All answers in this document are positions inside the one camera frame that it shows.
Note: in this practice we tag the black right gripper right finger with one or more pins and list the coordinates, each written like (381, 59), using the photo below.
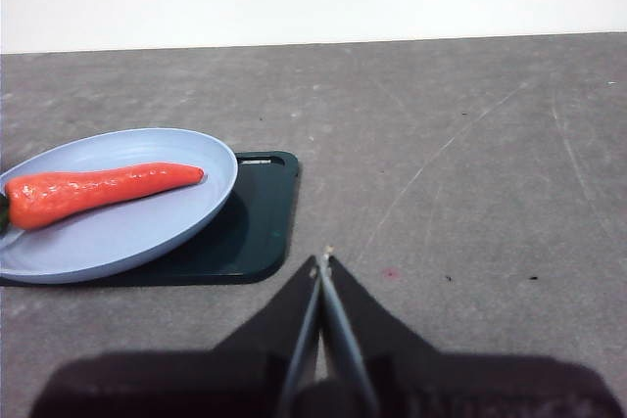
(416, 379)

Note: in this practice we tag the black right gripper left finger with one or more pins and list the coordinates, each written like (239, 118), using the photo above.
(235, 374)

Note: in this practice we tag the blue round plate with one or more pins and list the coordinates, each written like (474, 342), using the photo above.
(122, 242)

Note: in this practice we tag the orange carrot with green leaves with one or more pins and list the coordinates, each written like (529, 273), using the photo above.
(98, 190)

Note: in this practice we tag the black rectangular tray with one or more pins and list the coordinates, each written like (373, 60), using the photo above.
(259, 232)

